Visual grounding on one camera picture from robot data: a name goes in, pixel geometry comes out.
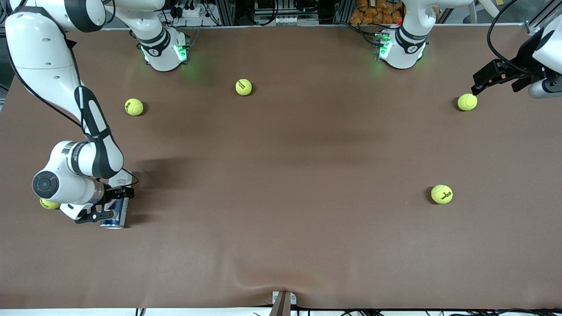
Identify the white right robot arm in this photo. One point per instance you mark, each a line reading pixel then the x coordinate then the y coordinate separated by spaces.
pixel 39 52

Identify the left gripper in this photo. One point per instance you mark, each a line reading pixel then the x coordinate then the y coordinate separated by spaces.
pixel 523 58

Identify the metal table clamp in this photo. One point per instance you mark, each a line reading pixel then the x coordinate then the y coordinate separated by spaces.
pixel 283 305

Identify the aluminium frame post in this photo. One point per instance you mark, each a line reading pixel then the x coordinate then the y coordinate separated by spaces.
pixel 344 11
pixel 544 17
pixel 226 11

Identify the white blue tennis ball can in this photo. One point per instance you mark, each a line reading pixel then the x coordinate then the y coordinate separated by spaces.
pixel 123 213

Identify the long white power strip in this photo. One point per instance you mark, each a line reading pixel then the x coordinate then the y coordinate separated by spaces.
pixel 285 20

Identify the small white power strip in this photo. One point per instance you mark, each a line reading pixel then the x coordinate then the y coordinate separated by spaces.
pixel 189 12

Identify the orange packaged items pile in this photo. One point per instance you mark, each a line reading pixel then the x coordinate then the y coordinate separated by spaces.
pixel 377 11

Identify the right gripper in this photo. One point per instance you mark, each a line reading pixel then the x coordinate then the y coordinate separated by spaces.
pixel 111 193

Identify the yellow tennis ball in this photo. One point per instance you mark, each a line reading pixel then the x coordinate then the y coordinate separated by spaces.
pixel 243 87
pixel 467 102
pixel 48 204
pixel 134 106
pixel 441 194

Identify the brown table mat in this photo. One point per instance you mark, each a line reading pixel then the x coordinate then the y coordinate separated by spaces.
pixel 281 175

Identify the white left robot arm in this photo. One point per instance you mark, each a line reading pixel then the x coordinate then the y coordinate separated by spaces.
pixel 404 48

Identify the white angled bar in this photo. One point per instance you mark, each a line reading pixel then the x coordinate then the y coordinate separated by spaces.
pixel 489 7

